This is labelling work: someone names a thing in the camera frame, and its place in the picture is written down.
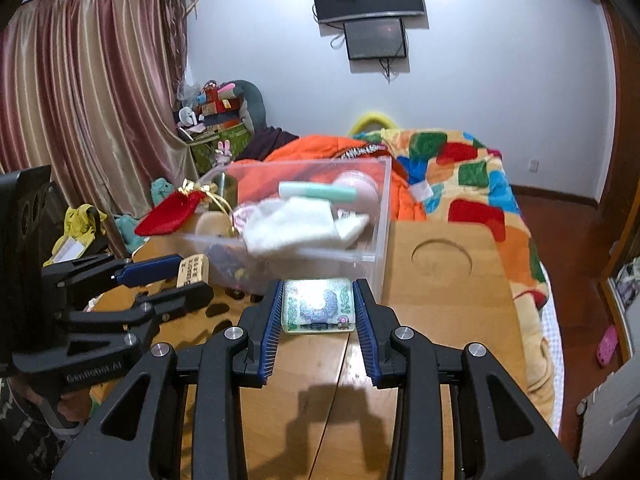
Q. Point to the pink round fan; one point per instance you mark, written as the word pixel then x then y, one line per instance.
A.
pixel 367 199

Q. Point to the small wall monitor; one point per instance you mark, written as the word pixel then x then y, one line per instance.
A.
pixel 375 39

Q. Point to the teal dinosaur plush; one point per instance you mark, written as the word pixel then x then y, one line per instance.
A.
pixel 126 224

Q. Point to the colourful patchwork blanket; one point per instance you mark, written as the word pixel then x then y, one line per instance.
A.
pixel 450 176

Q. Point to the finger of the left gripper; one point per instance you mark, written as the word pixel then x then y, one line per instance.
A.
pixel 162 307
pixel 106 272

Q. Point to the red velvet gift pouch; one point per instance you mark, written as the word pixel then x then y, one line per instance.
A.
pixel 176 209

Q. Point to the dark purple clothing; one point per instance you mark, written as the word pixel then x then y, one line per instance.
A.
pixel 264 142

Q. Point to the pink striped curtain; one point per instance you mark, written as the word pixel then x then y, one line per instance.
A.
pixel 89 88

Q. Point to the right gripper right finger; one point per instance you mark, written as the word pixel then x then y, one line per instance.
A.
pixel 498 433

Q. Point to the white drawstring cloth bag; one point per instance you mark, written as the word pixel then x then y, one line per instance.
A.
pixel 278 227

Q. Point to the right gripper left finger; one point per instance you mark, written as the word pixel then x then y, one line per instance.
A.
pixel 137 432

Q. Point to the yellow curved pillow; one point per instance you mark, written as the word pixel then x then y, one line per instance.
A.
pixel 372 121

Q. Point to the yellow cloth on chair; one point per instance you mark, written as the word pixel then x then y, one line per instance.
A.
pixel 81 227

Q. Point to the teal lotion bottle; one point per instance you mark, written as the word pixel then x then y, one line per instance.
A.
pixel 334 193

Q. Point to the green floral tin box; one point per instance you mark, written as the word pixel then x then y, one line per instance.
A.
pixel 318 306

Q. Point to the pink slipper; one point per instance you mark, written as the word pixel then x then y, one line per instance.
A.
pixel 607 346

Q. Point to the clear plastic storage bin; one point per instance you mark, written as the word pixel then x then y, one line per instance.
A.
pixel 232 266

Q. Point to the grey plush toy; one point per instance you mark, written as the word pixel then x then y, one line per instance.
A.
pixel 252 110

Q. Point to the left hand holding gripper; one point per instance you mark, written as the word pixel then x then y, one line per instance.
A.
pixel 74 406

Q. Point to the pink bunny figurine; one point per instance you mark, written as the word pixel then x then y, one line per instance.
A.
pixel 223 153

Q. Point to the green storage box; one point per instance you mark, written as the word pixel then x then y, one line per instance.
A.
pixel 203 148

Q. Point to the cream plastic jar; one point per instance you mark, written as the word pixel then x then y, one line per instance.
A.
pixel 214 223

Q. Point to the wooden tag block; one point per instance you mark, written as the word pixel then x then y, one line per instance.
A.
pixel 192 270

